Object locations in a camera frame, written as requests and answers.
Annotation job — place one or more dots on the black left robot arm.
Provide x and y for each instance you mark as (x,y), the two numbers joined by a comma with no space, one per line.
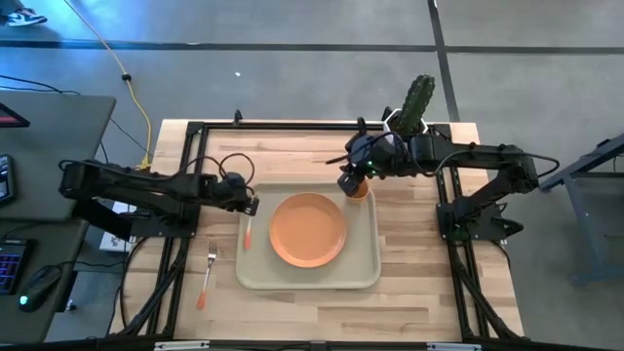
(141,187)

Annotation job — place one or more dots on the white printed box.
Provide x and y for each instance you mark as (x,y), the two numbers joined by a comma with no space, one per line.
(114,242)

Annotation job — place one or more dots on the white metal bracket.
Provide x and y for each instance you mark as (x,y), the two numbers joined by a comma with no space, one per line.
(454,346)
(181,345)

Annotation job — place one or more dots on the dark lower desk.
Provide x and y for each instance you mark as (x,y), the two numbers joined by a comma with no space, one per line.
(49,244)

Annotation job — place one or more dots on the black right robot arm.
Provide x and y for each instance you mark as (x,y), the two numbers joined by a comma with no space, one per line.
(487,161)

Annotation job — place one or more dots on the beige plastic tray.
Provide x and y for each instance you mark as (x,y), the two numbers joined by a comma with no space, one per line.
(361,263)

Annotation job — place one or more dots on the green cactus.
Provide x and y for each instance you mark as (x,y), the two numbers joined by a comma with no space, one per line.
(417,102)

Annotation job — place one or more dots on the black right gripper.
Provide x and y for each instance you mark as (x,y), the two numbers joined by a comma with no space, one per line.
(373,153)

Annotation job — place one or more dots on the black aluminium table frame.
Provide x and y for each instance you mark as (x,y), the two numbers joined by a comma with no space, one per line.
(292,126)

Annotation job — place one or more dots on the black computer mouse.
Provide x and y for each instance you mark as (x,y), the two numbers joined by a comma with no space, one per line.
(39,290)

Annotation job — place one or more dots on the dark screen corner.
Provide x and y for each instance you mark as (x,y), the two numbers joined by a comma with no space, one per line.
(10,118)

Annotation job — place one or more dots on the orange cup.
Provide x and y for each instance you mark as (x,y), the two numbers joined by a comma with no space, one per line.
(363,192)

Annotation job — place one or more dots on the grey metal stand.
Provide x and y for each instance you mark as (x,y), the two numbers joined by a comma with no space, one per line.
(590,195)

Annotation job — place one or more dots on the white hexagonal plant pot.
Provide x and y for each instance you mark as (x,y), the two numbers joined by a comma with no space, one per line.
(387,118)

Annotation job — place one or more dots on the orange plate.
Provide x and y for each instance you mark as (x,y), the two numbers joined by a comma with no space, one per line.
(308,229)

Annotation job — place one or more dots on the black keyboard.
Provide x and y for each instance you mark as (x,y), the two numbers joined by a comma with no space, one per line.
(11,265)

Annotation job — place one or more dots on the person's leg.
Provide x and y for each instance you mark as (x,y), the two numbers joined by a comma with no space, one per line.
(9,5)

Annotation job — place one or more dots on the grey desk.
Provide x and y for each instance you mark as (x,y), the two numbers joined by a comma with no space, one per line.
(58,136)

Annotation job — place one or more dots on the person's shoe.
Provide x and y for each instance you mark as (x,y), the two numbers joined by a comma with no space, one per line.
(27,18)

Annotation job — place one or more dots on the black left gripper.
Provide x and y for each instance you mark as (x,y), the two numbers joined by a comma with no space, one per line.
(234,192)

